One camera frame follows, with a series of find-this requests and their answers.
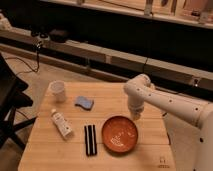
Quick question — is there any orange ceramic bowl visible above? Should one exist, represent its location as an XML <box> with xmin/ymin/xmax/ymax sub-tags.
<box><xmin>101</xmin><ymin>116</ymin><xmax>138</xmax><ymax>153</ymax></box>

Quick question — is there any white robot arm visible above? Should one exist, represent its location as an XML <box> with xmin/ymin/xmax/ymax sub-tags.
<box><xmin>123</xmin><ymin>74</ymin><xmax>213</xmax><ymax>171</ymax></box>

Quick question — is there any white plastic cup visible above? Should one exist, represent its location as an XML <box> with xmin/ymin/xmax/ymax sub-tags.
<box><xmin>49</xmin><ymin>80</ymin><xmax>66</xmax><ymax>102</ymax></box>

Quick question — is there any dark device on ledge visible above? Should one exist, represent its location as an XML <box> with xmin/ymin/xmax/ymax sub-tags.
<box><xmin>49</xmin><ymin>29</ymin><xmax>69</xmax><ymax>43</ymax></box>

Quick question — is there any black cable on floor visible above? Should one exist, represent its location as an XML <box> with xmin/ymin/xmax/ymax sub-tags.
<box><xmin>3</xmin><ymin>42</ymin><xmax>42</xmax><ymax>76</ymax></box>

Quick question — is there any black office chair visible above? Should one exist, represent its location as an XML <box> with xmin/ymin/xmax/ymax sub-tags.
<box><xmin>0</xmin><ymin>53</ymin><xmax>36</xmax><ymax>150</ymax></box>

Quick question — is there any white tube bottle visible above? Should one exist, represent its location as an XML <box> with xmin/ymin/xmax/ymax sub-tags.
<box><xmin>51</xmin><ymin>109</ymin><xmax>72</xmax><ymax>139</ymax></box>

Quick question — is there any black striped rectangular block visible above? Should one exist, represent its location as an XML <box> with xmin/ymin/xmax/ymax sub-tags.
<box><xmin>84</xmin><ymin>125</ymin><xmax>97</xmax><ymax>156</ymax></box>

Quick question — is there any blue sponge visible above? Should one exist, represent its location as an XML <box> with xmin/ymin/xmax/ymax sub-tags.
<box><xmin>75</xmin><ymin>96</ymin><xmax>94</xmax><ymax>110</ymax></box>

